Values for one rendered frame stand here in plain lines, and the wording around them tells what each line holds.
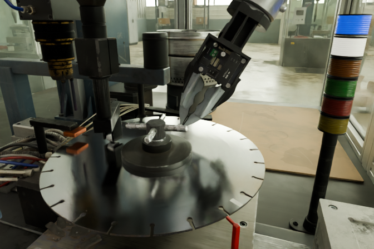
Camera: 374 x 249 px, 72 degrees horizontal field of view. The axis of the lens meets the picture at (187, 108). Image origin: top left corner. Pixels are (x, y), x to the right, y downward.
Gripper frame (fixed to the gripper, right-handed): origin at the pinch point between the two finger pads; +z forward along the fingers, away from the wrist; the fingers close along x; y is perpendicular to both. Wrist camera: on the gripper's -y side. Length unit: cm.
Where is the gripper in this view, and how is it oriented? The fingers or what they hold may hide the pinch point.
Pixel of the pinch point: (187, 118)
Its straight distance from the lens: 45.9
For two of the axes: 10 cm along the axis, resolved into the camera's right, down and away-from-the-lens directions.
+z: -5.1, 8.4, 1.8
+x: 8.5, 5.2, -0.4
